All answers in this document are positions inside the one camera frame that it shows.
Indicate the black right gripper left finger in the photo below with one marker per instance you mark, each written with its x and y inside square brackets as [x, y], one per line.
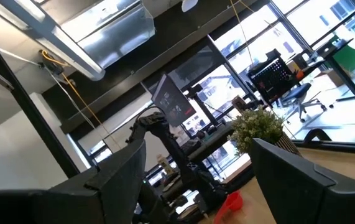
[71, 202]

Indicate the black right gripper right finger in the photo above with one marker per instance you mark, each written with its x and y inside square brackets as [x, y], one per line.
[304, 199]

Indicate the red measuring cup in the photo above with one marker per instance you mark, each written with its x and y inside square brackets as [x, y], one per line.
[231, 202]

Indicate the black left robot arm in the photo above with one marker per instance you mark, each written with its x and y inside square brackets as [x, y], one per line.
[168, 140]

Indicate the potted plant striped pot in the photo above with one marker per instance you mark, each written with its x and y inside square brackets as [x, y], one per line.
[255, 127]

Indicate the pale yellow bottle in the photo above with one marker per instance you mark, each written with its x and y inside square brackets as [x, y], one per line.
[164, 165]

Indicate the blue office chair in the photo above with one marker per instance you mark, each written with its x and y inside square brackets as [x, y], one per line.
[295, 93]

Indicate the grey desk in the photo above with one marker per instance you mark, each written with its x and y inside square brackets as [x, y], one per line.
[214, 140]

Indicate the black speckled panel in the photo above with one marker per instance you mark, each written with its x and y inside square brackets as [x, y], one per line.
[272, 79]

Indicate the black computer monitor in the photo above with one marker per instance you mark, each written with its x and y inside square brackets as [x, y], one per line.
[172, 101]

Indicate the green panel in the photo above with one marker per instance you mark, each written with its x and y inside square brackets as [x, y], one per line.
[351, 57]

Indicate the long white ceiling light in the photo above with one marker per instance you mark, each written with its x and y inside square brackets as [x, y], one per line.
[71, 53]

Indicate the black table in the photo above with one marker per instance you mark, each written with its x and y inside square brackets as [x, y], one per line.
[326, 51]

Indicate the black clamp on frame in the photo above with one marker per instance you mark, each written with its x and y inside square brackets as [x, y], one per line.
[315, 130]

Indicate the black rig upright post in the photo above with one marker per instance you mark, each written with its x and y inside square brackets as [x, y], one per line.
[26, 104]

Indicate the silver ceiling air duct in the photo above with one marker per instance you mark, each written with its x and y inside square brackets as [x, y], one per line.
[118, 37]

